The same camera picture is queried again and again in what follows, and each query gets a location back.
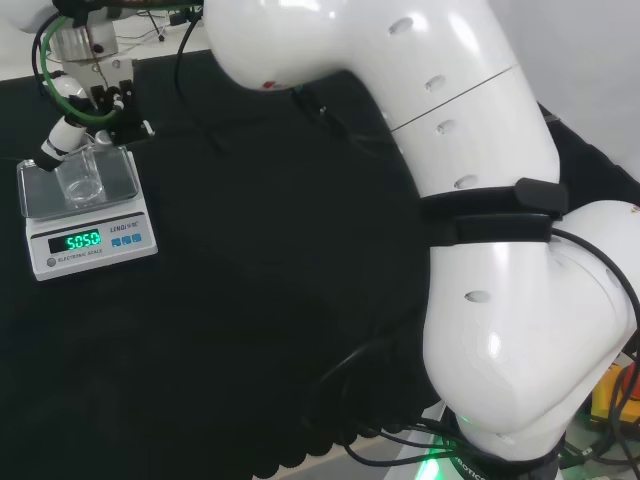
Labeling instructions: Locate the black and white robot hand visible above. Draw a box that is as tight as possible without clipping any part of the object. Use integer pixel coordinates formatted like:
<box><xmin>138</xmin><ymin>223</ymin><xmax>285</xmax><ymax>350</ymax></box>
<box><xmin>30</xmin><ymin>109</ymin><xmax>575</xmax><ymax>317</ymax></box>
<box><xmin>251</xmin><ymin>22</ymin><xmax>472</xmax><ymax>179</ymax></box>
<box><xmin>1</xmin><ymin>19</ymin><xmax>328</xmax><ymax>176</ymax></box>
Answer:
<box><xmin>39</xmin><ymin>58</ymin><xmax>156</xmax><ymax>174</ymax></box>

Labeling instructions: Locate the small clear glass beaker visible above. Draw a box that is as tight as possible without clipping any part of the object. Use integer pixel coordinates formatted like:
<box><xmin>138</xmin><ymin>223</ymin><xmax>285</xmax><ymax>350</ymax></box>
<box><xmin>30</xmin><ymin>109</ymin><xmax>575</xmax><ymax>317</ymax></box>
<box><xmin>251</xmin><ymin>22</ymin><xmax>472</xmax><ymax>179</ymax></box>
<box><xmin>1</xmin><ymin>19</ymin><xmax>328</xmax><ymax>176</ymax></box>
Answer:
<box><xmin>54</xmin><ymin>147</ymin><xmax>107</xmax><ymax>204</ymax></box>

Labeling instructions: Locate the white electronic balance steel pan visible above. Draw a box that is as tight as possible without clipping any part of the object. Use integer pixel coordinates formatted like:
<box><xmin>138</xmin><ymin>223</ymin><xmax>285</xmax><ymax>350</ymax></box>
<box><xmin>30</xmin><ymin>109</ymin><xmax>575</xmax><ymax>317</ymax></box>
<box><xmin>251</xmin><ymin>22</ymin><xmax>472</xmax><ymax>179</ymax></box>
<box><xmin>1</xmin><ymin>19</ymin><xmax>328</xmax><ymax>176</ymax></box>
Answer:
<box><xmin>16</xmin><ymin>147</ymin><xmax>160</xmax><ymax>282</ymax></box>

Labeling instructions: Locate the black bench cloth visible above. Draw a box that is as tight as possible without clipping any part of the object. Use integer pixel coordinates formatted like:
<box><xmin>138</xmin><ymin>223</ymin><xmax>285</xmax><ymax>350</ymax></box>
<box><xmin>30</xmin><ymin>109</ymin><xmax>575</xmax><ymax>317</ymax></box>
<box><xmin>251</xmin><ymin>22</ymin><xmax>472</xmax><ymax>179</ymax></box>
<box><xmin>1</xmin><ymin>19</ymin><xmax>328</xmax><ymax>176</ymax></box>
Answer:
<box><xmin>0</xmin><ymin>48</ymin><xmax>640</xmax><ymax>480</ymax></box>

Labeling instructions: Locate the yellow stop button box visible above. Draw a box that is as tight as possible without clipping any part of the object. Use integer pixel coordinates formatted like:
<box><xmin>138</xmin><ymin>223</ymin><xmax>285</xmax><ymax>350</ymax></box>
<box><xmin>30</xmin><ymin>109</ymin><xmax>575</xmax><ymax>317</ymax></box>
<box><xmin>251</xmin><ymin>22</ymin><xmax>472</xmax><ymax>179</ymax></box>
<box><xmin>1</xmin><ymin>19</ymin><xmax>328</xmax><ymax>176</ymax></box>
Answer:
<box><xmin>591</xmin><ymin>363</ymin><xmax>640</xmax><ymax>427</ymax></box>

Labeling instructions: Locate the black cable loop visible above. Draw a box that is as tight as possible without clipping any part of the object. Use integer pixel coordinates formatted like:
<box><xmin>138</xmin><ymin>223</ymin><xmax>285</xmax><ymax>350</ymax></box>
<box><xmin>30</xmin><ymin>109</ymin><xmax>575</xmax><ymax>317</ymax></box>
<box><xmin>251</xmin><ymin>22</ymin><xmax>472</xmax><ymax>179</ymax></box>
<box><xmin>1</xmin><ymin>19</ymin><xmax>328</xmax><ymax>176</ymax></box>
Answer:
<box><xmin>303</xmin><ymin>339</ymin><xmax>454</xmax><ymax>474</ymax></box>

